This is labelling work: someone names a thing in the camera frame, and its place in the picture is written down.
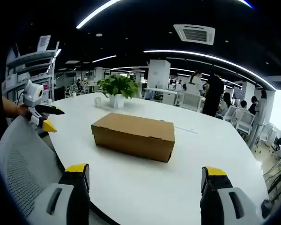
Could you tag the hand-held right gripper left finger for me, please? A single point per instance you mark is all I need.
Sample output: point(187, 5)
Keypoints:
point(68, 187)

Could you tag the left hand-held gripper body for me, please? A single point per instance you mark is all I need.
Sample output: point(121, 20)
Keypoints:
point(32, 91)

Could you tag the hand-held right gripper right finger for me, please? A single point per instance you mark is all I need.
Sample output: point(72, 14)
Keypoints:
point(215, 187)

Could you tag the brown cardboard shoe box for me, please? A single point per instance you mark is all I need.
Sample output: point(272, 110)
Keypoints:
point(131, 131)

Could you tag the row of white storage bins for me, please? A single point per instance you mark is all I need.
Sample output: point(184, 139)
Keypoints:
point(22, 77)

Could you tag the grey metal shelf rack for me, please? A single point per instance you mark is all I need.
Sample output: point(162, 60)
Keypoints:
point(37, 58)

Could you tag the grey mesh office chair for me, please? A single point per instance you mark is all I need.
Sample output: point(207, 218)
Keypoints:
point(21, 164)

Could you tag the clear glass cup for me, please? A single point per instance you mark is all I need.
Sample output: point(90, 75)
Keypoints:
point(98, 102)

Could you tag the white table socket strip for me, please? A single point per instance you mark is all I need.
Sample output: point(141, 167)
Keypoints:
point(186, 129)

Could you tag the green potted plant white pot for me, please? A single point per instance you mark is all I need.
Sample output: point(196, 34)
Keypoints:
point(118, 87)

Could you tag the white office chair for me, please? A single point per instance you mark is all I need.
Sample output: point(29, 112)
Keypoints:
point(244, 120)

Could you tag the white ceiling light strip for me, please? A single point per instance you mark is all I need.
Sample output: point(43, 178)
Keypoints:
point(104, 59)
point(201, 55)
point(93, 15)

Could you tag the white office desk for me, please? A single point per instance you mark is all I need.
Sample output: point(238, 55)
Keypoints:
point(168, 93)

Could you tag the white ceiling air conditioner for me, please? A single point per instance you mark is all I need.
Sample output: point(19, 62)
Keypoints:
point(194, 34)

